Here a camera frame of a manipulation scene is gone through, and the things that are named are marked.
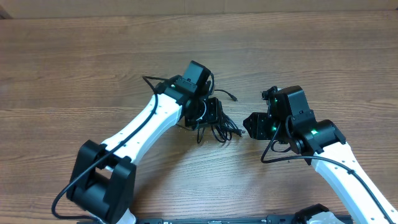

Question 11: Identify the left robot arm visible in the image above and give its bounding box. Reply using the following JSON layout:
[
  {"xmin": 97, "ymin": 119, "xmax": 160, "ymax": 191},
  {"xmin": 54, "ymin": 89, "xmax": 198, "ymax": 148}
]
[{"xmin": 66, "ymin": 61, "xmax": 214, "ymax": 223}]

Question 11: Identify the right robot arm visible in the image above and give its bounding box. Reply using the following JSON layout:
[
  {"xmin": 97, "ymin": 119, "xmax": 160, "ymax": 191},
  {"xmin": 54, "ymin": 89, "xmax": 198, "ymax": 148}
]
[{"xmin": 243, "ymin": 86, "xmax": 397, "ymax": 223}]

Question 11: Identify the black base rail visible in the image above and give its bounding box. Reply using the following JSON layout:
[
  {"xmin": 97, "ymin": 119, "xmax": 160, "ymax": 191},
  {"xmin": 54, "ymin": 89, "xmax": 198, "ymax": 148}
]
[{"xmin": 133, "ymin": 214, "xmax": 354, "ymax": 224}]

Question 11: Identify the black USB cable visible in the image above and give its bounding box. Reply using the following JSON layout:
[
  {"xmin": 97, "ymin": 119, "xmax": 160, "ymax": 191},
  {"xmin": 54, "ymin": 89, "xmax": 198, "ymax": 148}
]
[{"xmin": 175, "ymin": 88, "xmax": 246, "ymax": 144}]

